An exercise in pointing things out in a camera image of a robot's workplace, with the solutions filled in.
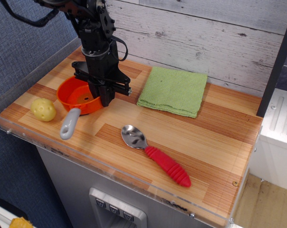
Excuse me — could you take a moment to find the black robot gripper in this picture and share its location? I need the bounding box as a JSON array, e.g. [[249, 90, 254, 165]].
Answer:
[[72, 46, 132, 107]]

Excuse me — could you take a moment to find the orange pan with grey handle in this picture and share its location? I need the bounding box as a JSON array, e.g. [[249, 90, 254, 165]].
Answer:
[[57, 76, 103, 140]]

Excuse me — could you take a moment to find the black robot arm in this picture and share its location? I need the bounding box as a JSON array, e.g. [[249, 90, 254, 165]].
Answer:
[[37, 0, 132, 107]]

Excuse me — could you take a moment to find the yellow toy potato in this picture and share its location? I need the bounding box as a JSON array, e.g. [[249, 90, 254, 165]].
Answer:
[[30, 98, 57, 122]]

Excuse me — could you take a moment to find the clear acrylic table guard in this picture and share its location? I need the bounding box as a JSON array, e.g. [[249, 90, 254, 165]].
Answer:
[[0, 42, 262, 228]]

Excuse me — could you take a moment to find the green folded cloth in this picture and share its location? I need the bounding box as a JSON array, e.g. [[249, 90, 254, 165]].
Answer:
[[137, 66, 208, 118]]

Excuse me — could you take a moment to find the grey toy kitchen cabinet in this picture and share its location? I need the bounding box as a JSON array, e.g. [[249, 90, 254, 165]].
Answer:
[[38, 147, 208, 228]]

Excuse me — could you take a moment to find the silver dispenser button panel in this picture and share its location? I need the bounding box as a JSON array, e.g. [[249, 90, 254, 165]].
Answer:
[[89, 188, 148, 228]]

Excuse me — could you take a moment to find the yellow object at bottom left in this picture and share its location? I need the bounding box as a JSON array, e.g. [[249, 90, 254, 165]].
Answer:
[[9, 217, 34, 228]]

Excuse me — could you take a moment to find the white ribbed toy sink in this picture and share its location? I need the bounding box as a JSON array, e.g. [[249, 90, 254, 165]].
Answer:
[[261, 89, 287, 143]]

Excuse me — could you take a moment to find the metal spoon with red handle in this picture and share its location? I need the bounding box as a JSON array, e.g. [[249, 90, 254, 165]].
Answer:
[[121, 125, 191, 188]]

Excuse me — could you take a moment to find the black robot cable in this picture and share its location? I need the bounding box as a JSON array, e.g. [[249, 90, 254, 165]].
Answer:
[[0, 0, 60, 28]]

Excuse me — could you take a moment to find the black right upright post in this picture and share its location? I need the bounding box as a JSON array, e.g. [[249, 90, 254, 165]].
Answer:
[[256, 29, 287, 117]]

